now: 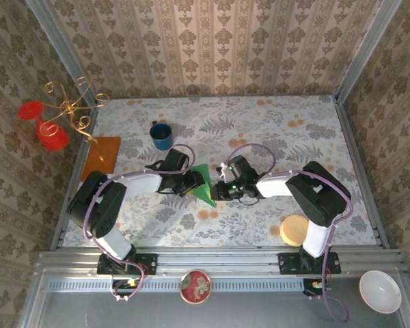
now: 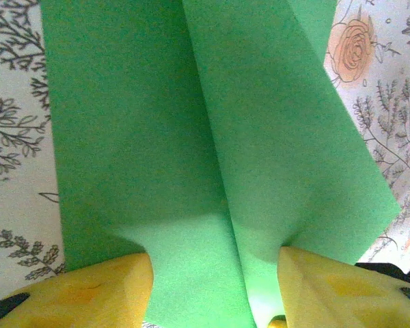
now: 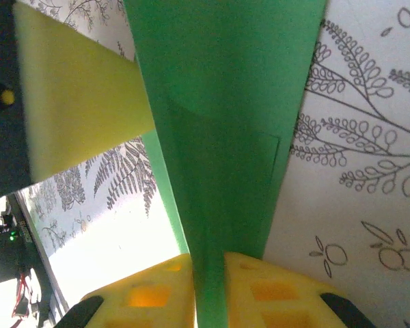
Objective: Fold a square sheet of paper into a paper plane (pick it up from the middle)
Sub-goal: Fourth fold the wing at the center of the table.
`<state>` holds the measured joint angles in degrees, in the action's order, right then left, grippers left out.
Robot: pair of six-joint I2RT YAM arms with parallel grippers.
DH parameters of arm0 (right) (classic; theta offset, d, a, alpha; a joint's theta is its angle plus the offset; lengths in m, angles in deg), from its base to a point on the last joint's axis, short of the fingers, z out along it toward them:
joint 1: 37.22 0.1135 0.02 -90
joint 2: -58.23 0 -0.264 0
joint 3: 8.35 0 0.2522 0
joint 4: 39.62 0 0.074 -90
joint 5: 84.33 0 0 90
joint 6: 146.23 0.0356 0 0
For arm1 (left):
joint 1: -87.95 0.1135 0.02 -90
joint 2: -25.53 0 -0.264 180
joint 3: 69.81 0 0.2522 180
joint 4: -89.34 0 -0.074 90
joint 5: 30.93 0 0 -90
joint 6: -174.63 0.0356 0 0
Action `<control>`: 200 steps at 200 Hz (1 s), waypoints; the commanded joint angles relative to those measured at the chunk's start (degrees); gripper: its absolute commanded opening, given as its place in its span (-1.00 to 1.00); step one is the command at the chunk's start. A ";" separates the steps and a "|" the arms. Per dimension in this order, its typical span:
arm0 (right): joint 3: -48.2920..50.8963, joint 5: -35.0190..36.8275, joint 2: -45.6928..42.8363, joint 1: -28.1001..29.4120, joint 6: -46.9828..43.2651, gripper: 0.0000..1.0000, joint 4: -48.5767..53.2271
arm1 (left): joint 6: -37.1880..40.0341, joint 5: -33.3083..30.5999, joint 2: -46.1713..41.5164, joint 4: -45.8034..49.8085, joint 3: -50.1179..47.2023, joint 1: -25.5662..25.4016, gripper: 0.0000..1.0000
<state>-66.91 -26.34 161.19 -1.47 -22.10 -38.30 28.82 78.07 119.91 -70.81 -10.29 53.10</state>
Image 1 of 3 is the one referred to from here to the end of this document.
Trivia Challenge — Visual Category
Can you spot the green paper sheet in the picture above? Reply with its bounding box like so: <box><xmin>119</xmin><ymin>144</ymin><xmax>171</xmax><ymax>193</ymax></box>
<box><xmin>190</xmin><ymin>163</ymin><xmax>217</xmax><ymax>208</ymax></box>

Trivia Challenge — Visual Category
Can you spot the floral patterned table cover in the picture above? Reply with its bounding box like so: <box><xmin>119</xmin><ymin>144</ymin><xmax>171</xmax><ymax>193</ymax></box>
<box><xmin>61</xmin><ymin>95</ymin><xmax>379</xmax><ymax>247</ymax></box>

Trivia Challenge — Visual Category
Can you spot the blue enamel mug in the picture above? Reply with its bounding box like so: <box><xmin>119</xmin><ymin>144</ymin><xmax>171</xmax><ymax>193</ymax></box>
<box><xmin>149</xmin><ymin>120</ymin><xmax>174</xmax><ymax>152</ymax></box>

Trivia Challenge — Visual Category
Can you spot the round cork coaster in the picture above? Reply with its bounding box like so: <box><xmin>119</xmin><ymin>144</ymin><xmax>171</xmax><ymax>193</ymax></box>
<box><xmin>279</xmin><ymin>214</ymin><xmax>310</xmax><ymax>246</ymax></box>

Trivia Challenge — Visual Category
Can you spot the red floral bowl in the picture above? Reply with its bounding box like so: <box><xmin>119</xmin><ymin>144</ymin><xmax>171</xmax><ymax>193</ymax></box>
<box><xmin>180</xmin><ymin>269</ymin><xmax>213</xmax><ymax>305</ymax></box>

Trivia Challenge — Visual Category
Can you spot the small controller circuit board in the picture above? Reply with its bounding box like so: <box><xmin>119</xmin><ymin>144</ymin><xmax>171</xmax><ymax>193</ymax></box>
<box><xmin>303</xmin><ymin>278</ymin><xmax>332</xmax><ymax>297</ymax></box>
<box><xmin>111</xmin><ymin>278</ymin><xmax>141</xmax><ymax>295</ymax></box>

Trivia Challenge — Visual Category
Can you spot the red plastic goblet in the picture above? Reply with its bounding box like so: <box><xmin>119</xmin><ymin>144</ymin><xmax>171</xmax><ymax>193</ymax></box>
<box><xmin>18</xmin><ymin>100</ymin><xmax>70</xmax><ymax>152</ymax></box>

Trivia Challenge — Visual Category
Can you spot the white bowl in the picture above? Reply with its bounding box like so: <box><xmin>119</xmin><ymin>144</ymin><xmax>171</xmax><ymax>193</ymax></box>
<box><xmin>358</xmin><ymin>270</ymin><xmax>402</xmax><ymax>314</ymax></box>

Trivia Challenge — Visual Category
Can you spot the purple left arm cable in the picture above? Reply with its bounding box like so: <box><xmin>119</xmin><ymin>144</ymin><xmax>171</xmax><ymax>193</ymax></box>
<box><xmin>83</xmin><ymin>143</ymin><xmax>195</xmax><ymax>303</ymax></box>

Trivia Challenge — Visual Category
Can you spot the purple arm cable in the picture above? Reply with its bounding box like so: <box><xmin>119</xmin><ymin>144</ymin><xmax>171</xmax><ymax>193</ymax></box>
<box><xmin>83</xmin><ymin>143</ymin><xmax>195</xmax><ymax>303</ymax></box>
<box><xmin>221</xmin><ymin>143</ymin><xmax>355</xmax><ymax>324</ymax></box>

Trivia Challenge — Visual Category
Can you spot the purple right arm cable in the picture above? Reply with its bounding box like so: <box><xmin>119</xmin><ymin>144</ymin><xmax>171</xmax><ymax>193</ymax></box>
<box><xmin>221</xmin><ymin>143</ymin><xmax>355</xmax><ymax>324</ymax></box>

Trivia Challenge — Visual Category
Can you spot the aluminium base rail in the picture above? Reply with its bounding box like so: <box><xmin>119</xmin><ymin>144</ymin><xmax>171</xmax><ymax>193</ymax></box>
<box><xmin>37</xmin><ymin>246</ymin><xmax>407</xmax><ymax>276</ymax></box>

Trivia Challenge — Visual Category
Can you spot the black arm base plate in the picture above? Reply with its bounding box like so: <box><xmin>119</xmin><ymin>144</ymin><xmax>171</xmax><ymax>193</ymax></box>
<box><xmin>97</xmin><ymin>253</ymin><xmax>158</xmax><ymax>276</ymax></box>
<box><xmin>277</xmin><ymin>251</ymin><xmax>342</xmax><ymax>275</ymax></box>

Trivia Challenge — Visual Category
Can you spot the grey slotted cable duct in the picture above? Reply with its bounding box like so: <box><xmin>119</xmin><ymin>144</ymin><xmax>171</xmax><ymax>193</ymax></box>
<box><xmin>47</xmin><ymin>278</ymin><xmax>307</xmax><ymax>294</ymax></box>

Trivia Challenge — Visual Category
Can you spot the aluminium side rail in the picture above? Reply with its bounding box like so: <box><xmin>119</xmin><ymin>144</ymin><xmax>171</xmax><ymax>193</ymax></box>
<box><xmin>333</xmin><ymin>95</ymin><xmax>391</xmax><ymax>249</ymax></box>
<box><xmin>50</xmin><ymin>102</ymin><xmax>100</xmax><ymax>251</ymax></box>

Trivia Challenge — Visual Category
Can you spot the gold wire stand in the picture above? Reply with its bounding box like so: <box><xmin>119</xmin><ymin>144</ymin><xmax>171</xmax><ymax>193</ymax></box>
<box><xmin>43</xmin><ymin>75</ymin><xmax>111</xmax><ymax>161</ymax></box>

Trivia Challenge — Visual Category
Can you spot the aluminium frame post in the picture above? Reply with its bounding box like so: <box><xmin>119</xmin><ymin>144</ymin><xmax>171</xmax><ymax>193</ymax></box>
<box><xmin>25</xmin><ymin>0</ymin><xmax>100</xmax><ymax>107</ymax></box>
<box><xmin>334</xmin><ymin>0</ymin><xmax>402</xmax><ymax>100</ymax></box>

